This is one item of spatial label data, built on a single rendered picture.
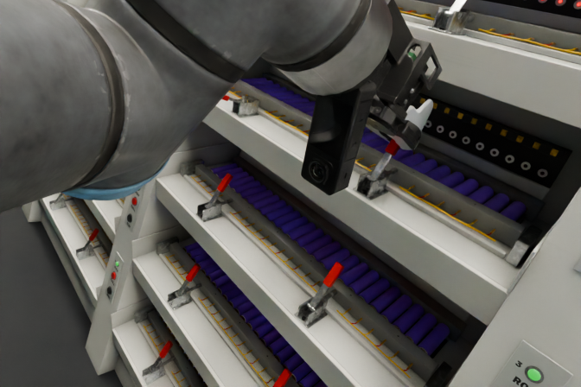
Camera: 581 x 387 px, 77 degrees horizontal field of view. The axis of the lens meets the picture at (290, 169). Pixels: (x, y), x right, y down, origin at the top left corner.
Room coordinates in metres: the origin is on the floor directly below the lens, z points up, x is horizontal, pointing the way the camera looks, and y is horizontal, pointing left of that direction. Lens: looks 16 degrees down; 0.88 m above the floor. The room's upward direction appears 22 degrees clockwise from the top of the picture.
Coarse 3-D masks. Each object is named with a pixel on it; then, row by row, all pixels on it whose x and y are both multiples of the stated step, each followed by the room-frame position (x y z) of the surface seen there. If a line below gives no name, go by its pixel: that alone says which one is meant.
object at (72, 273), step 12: (48, 228) 1.10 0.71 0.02; (60, 240) 1.03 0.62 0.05; (60, 252) 1.01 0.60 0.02; (72, 264) 0.95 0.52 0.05; (72, 276) 0.93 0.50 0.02; (84, 288) 0.88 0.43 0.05; (84, 300) 0.87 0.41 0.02; (120, 360) 0.71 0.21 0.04; (120, 372) 0.70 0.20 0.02; (132, 384) 0.66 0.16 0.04
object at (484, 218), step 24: (240, 96) 0.66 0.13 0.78; (264, 96) 0.64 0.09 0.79; (288, 120) 0.59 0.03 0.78; (360, 144) 0.52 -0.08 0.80; (408, 168) 0.48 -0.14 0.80; (408, 192) 0.45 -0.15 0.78; (432, 192) 0.45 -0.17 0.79; (456, 192) 0.44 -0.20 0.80; (456, 216) 0.43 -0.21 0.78; (480, 216) 0.41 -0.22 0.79; (504, 216) 0.41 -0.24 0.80; (504, 240) 0.39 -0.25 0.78
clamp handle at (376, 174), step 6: (390, 144) 0.45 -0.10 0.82; (396, 144) 0.45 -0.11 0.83; (390, 150) 0.44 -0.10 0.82; (396, 150) 0.45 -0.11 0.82; (384, 156) 0.45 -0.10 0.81; (390, 156) 0.44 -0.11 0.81; (384, 162) 0.44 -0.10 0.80; (378, 168) 0.44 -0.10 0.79; (384, 168) 0.44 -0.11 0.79; (372, 174) 0.44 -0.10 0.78; (378, 174) 0.44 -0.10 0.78
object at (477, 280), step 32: (256, 64) 0.81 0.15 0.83; (224, 128) 0.60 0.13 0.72; (256, 128) 0.56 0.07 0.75; (288, 160) 0.50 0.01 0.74; (480, 160) 0.52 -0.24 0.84; (320, 192) 0.46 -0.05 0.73; (352, 192) 0.43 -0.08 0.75; (544, 192) 0.47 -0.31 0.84; (352, 224) 0.43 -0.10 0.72; (384, 224) 0.40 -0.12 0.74; (416, 224) 0.39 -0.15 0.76; (544, 224) 0.46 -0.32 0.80; (416, 256) 0.37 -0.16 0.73; (448, 256) 0.35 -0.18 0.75; (480, 256) 0.36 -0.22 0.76; (512, 256) 0.36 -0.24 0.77; (448, 288) 0.35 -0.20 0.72; (480, 288) 0.33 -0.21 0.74; (512, 288) 0.31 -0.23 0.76
